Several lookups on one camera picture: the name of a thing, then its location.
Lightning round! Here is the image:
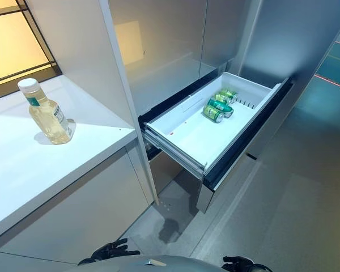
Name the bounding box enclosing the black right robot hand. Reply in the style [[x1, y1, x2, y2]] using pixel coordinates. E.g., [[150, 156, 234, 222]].
[[222, 255, 266, 272]]

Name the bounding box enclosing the light green drink can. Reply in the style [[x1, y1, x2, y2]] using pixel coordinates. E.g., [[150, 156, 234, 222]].
[[215, 89, 239, 104], [202, 105, 225, 124]]

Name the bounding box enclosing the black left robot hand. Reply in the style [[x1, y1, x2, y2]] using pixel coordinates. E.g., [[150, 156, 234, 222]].
[[78, 237, 141, 267]]

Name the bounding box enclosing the dark green drink can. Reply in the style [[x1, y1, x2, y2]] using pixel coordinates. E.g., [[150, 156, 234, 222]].
[[207, 97, 235, 118]]

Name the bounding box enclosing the stainless steel fridge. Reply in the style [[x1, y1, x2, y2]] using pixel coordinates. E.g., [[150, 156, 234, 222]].
[[107, 0, 340, 211]]

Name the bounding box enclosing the tall white side panel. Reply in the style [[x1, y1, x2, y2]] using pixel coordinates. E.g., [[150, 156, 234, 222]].
[[25, 0, 161, 206]]

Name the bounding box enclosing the black framed amber window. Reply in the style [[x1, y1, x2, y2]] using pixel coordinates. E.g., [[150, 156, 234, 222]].
[[0, 0, 60, 103]]

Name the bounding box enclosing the steel fridge drawer white bin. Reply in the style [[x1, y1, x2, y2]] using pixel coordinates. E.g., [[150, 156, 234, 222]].
[[138, 70, 294, 215]]

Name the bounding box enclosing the grey robot torso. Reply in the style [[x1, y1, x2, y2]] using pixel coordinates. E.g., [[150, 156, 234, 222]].
[[65, 262, 225, 272]]

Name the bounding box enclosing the yellow drink bottle white cap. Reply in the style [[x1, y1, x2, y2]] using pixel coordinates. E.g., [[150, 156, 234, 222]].
[[17, 78, 76, 145]]

